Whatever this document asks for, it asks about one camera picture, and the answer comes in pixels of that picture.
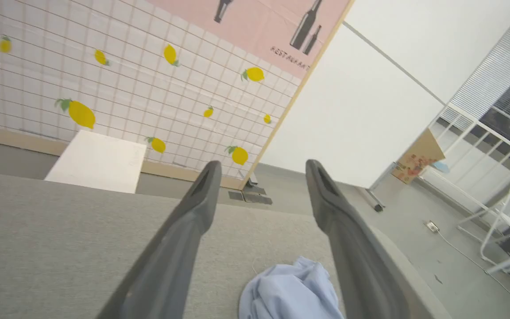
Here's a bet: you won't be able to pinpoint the white metal railing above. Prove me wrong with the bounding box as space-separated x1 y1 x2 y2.
419 104 510 222

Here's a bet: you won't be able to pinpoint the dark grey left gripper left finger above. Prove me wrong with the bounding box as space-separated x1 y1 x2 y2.
97 160 223 319

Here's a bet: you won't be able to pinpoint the grey fabric covered work surface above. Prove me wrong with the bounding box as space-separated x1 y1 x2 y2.
0 172 452 319

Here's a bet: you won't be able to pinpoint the dark backdrop base plate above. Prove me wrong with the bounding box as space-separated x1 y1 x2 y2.
243 173 267 195

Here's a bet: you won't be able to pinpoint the light blue garment white lining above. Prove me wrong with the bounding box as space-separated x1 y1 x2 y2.
238 256 345 319

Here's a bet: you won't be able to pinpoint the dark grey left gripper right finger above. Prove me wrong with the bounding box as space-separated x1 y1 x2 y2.
305 159 411 319

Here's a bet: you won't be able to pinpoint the brown cardboard box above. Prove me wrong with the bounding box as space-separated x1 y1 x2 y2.
391 128 446 184

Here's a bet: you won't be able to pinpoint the large dark floor plate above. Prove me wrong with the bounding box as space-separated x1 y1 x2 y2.
243 192 273 205

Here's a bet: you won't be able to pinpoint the grey partition foot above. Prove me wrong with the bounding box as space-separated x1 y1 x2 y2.
366 162 386 212

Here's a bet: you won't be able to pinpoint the lemon print backdrop wooden frame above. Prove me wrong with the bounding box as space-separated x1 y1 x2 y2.
0 0 355 190

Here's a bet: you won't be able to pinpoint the white partition board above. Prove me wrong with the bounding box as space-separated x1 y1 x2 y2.
259 0 510 190

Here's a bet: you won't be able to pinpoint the white rectangular box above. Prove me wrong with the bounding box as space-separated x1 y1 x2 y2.
45 129 147 194

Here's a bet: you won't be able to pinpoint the white window blinds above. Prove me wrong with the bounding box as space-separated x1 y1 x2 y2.
450 0 510 121

